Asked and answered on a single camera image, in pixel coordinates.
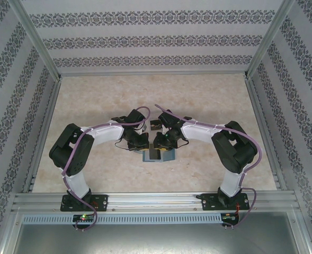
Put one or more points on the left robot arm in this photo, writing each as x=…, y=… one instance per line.
x=105, y=133

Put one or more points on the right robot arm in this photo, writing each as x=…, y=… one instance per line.
x=198, y=131

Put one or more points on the small controller board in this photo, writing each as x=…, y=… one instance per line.
x=228, y=217
x=84, y=218

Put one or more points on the grey metal sheet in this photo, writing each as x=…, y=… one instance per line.
x=155, y=240

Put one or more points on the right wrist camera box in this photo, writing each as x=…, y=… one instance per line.
x=165, y=138

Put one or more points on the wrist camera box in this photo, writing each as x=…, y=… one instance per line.
x=139, y=137
x=165, y=138

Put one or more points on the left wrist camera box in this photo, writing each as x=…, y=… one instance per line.
x=139, y=137

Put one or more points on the aluminium mounting rail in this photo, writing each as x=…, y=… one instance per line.
x=150, y=202

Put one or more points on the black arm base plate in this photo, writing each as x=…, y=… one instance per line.
x=208, y=202
x=102, y=202

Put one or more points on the aluminium side rail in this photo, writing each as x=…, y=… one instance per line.
x=264, y=132
x=43, y=132

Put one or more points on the aluminium frame post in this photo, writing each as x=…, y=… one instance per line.
x=266, y=39
x=40, y=39

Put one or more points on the aluminium frame beam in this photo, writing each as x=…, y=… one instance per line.
x=8, y=232
x=302, y=232

